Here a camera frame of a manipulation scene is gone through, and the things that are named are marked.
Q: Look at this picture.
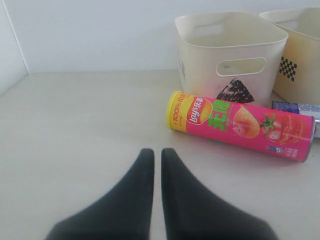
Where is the blue white milk carton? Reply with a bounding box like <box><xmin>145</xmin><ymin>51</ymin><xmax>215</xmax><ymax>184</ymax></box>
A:
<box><xmin>271</xmin><ymin>100</ymin><xmax>320</xmax><ymax>139</ymax></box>

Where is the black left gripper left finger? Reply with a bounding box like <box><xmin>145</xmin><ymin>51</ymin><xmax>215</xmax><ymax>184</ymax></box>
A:
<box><xmin>46</xmin><ymin>148</ymin><xmax>155</xmax><ymax>240</ymax></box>

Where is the cream bin checker mark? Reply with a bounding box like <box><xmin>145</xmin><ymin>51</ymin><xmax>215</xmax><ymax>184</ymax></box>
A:
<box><xmin>259</xmin><ymin>7</ymin><xmax>320</xmax><ymax>105</ymax></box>

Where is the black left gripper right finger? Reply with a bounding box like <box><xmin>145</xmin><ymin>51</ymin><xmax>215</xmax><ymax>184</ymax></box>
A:
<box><xmin>161</xmin><ymin>148</ymin><xmax>277</xmax><ymax>240</ymax></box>

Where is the pink Lays chips can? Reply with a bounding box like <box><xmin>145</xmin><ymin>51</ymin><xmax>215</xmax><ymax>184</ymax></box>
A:
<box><xmin>166</xmin><ymin>91</ymin><xmax>316</xmax><ymax>163</ymax></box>

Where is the cream bin triangle mark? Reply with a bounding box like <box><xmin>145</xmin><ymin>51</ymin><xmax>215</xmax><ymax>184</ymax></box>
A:
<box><xmin>174</xmin><ymin>12</ymin><xmax>289</xmax><ymax>107</ymax></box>

